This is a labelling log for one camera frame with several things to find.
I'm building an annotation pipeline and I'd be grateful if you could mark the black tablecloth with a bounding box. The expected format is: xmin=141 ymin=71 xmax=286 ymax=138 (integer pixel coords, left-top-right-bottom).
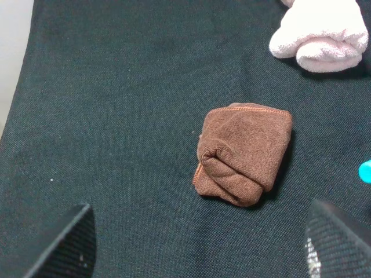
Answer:
xmin=1 ymin=1 xmax=370 ymax=277

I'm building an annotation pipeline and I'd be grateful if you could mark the teal saucepan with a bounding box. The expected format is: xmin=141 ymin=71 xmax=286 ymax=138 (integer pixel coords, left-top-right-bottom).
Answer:
xmin=358 ymin=160 xmax=371 ymax=184

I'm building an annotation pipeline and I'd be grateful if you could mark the pink rolled towel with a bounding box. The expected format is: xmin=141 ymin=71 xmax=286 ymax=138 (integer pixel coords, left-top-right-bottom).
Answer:
xmin=269 ymin=0 xmax=369 ymax=73

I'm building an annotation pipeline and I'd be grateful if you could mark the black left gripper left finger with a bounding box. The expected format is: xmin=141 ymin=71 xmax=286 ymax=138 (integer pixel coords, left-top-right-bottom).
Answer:
xmin=19 ymin=203 xmax=96 ymax=277

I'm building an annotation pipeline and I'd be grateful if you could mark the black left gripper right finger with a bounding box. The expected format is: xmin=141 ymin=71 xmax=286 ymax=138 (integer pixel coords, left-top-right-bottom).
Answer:
xmin=304 ymin=200 xmax=370 ymax=278

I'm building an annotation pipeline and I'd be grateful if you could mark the brown cloth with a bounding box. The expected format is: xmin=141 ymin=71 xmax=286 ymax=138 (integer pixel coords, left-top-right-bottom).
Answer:
xmin=192 ymin=103 xmax=293 ymax=207

